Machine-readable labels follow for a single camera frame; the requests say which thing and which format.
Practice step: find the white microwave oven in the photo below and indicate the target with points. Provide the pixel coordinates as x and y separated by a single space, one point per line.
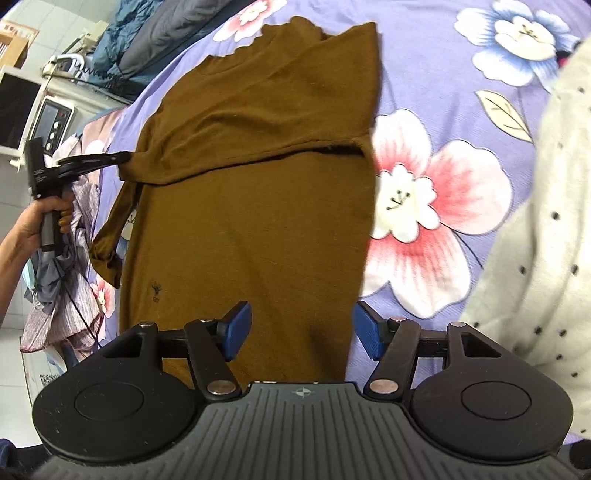
29 111

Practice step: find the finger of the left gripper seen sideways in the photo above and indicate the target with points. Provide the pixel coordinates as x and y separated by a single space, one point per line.
104 160

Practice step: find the person's left forearm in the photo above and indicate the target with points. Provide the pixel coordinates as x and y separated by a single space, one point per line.
9 276

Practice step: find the dark grey pillow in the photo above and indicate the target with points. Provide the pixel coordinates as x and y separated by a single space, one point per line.
171 22

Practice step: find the blue crumpled blanket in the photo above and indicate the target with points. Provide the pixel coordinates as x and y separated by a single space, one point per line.
129 17

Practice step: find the purple floral bed sheet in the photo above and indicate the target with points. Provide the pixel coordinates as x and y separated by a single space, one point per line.
464 87

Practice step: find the brown long-sleeve shirt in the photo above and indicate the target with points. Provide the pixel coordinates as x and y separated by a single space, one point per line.
254 180

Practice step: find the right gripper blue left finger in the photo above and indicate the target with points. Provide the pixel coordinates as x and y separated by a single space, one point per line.
211 345

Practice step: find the person's left hand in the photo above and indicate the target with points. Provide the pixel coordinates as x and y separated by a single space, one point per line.
24 237

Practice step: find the grey striped cloth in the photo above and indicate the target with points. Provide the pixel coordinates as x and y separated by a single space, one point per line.
64 305

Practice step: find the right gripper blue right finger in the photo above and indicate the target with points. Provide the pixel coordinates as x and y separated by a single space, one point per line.
393 345

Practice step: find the cream polka dot garment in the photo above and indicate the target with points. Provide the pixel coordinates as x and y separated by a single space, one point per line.
534 295

